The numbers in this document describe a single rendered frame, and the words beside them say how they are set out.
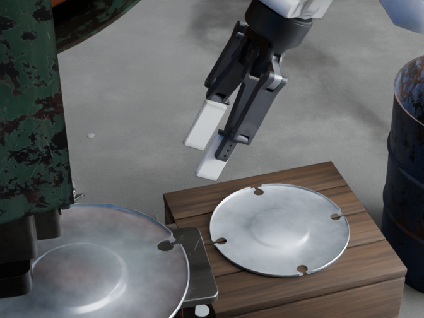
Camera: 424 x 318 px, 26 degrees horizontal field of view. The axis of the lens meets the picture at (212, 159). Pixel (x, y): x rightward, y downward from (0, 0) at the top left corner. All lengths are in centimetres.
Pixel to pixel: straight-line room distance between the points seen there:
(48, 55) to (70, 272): 48
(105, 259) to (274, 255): 70
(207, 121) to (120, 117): 173
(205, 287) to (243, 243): 71
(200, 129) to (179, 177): 146
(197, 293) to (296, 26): 36
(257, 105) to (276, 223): 89
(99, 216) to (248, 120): 32
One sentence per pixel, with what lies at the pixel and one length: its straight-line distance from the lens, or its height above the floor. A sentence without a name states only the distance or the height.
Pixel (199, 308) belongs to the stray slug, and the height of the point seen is 65.
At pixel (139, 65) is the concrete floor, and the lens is 315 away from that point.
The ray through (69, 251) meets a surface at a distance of 123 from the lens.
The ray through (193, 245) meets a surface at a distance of 124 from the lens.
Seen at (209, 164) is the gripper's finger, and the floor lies 93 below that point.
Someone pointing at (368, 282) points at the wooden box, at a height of 34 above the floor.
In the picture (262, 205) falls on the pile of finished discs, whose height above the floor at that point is 35.
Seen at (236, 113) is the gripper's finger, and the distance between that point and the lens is 109.
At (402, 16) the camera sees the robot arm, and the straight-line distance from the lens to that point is 100.
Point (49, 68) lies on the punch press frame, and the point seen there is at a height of 121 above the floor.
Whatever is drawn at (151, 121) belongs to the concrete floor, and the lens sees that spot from 286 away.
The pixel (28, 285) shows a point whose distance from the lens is 108.
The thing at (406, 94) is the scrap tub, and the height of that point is 39.
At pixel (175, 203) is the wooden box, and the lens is 199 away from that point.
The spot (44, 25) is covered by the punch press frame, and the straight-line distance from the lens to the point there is 77.
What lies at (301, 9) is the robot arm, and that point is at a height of 114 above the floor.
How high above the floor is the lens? 161
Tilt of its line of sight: 37 degrees down
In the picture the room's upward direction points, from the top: straight up
